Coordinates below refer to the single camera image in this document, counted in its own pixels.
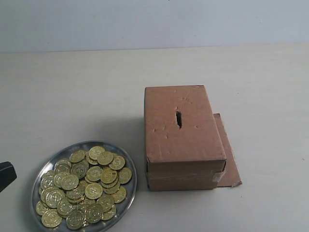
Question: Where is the dark tarnished gold coin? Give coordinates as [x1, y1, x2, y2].
[71, 160, 89, 179]

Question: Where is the round silver metal plate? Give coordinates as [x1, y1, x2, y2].
[31, 140, 138, 232]

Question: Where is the brown cardboard box with slot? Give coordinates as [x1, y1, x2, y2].
[144, 85, 226, 191]

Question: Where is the gold coin of pile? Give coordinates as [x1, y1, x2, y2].
[66, 209, 85, 230]
[88, 146, 105, 160]

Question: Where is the gold coin upper right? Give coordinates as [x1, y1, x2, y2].
[109, 155, 126, 170]

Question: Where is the gold coin front left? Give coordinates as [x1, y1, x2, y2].
[41, 209, 62, 228]

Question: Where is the gold coin top of pile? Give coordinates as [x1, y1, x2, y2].
[88, 146, 105, 160]

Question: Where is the gold coin right edge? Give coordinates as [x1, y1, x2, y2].
[118, 167, 132, 185]

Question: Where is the gold coin front of pile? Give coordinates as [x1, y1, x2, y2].
[66, 209, 85, 230]

